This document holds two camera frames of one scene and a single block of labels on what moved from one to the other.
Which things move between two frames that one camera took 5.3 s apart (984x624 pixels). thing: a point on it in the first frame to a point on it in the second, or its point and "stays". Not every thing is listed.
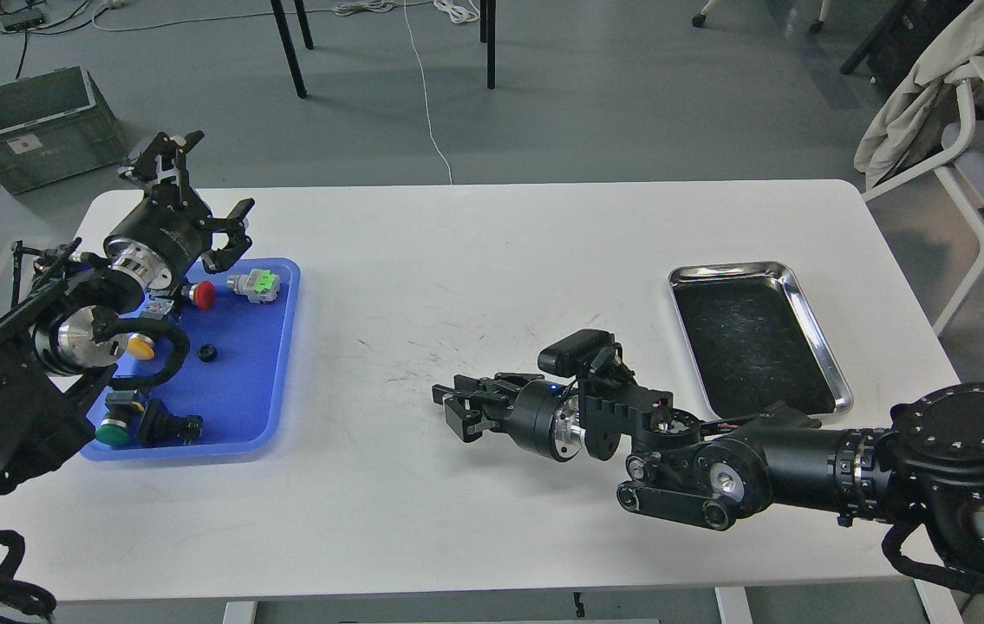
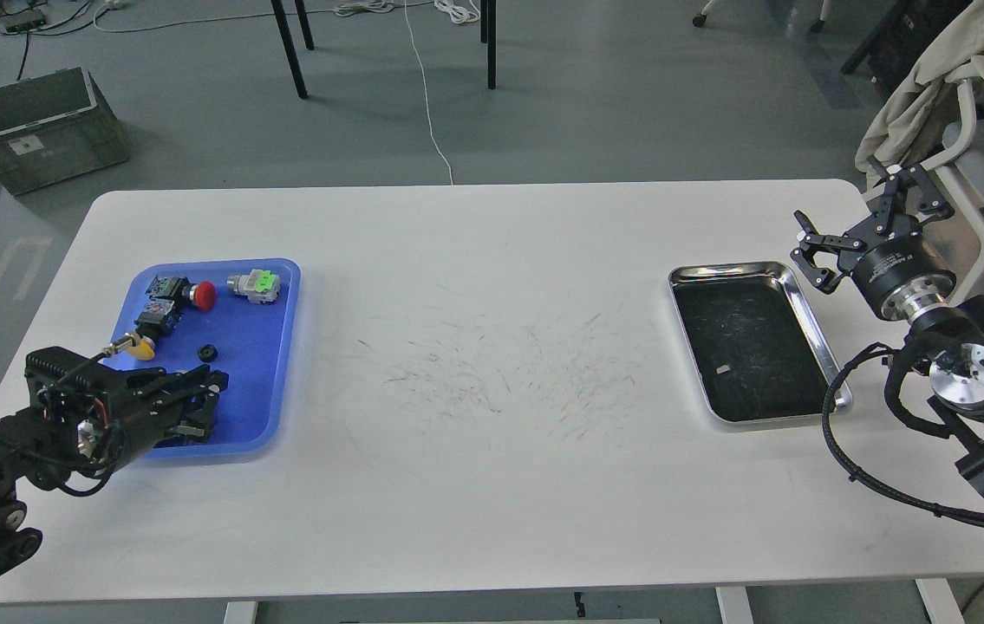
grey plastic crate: [42, 130] stays
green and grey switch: [261, 286] stays
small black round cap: [207, 353] stays
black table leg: [289, 48] stays
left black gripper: [169, 231] to [85, 417]
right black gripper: [540, 416] to [899, 275]
